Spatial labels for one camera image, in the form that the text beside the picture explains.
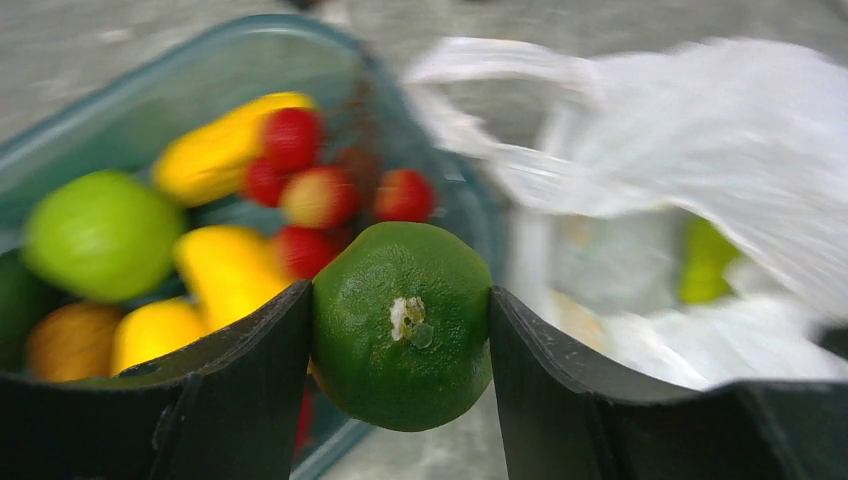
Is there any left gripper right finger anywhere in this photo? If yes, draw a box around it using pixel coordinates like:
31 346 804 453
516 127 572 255
489 287 847 479

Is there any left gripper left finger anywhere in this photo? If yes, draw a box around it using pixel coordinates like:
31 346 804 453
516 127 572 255
1 281 311 479

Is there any red fake apple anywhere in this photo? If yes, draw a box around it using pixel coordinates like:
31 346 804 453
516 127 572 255
294 385 314 455

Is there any dark green fake lime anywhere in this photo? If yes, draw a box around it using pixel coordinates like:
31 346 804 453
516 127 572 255
311 222 493 432

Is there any light green fake fruit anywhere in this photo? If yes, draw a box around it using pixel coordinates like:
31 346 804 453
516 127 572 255
678 217 739 305

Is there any red fake cherry bunch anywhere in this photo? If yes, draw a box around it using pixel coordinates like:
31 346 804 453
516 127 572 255
243 92 436 279

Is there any white plastic bag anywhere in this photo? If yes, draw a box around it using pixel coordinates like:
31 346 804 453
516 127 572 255
403 37 847 391

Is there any yellow fake mango lower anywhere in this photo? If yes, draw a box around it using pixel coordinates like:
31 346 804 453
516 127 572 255
110 297 210 376

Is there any yellow fake mango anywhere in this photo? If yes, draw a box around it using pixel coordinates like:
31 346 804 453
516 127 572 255
151 91 317 208
174 225 295 331
110 297 210 376

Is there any yellow fake mango middle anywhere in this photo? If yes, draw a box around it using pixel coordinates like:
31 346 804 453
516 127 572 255
174 225 295 331

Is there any small orange fake fruit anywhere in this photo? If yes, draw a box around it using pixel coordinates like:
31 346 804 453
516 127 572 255
25 302 124 382

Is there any yellow fake mango upper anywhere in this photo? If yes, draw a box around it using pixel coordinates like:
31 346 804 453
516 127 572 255
151 91 317 208

